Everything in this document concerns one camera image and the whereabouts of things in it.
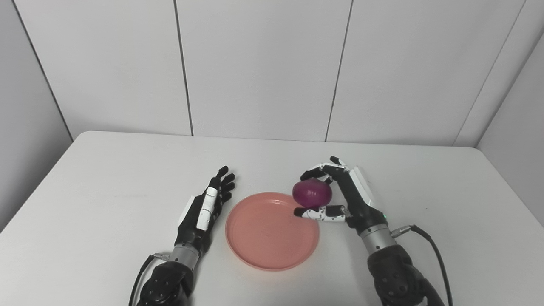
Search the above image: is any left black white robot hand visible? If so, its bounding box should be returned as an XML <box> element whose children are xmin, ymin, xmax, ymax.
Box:
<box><xmin>174</xmin><ymin>166</ymin><xmax>235</xmax><ymax>256</ymax></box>

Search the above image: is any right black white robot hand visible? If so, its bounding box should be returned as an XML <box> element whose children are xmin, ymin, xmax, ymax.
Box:
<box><xmin>294</xmin><ymin>156</ymin><xmax>389</xmax><ymax>236</ymax></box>

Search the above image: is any red onion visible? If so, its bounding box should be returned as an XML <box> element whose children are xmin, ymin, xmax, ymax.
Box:
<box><xmin>292</xmin><ymin>178</ymin><xmax>333</xmax><ymax>210</ymax></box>

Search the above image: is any pink plastic plate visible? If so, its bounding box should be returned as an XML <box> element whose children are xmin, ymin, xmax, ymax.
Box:
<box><xmin>225</xmin><ymin>192</ymin><xmax>320</xmax><ymax>272</ymax></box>

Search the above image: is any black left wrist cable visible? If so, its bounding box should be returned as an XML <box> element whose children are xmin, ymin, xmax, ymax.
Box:
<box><xmin>128</xmin><ymin>252</ymin><xmax>171</xmax><ymax>306</ymax></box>

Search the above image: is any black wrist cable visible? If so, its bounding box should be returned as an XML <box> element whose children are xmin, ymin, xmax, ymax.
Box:
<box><xmin>391</xmin><ymin>225</ymin><xmax>453</xmax><ymax>306</ymax></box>
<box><xmin>128</xmin><ymin>252</ymin><xmax>171</xmax><ymax>306</ymax></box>

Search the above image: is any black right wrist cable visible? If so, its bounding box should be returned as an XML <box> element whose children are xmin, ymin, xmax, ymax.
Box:
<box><xmin>391</xmin><ymin>225</ymin><xmax>453</xmax><ymax>306</ymax></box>

